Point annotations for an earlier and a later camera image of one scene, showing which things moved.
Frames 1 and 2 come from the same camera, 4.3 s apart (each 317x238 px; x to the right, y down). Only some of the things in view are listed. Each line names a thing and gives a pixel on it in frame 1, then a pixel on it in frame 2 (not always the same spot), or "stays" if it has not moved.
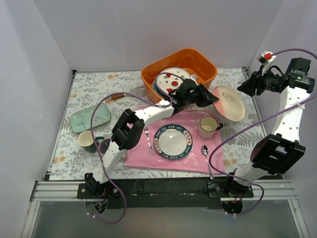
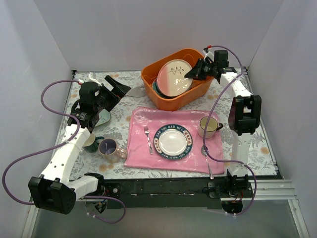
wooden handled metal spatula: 137,91 stays
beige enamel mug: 208,127 stays
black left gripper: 202,94 -> 110,91
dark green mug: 85,139 stays
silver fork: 146,131 stays
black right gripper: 255,81 -> 201,69
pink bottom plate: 230,105 -> 171,78
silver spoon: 204,151 stays
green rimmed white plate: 173,141 stays
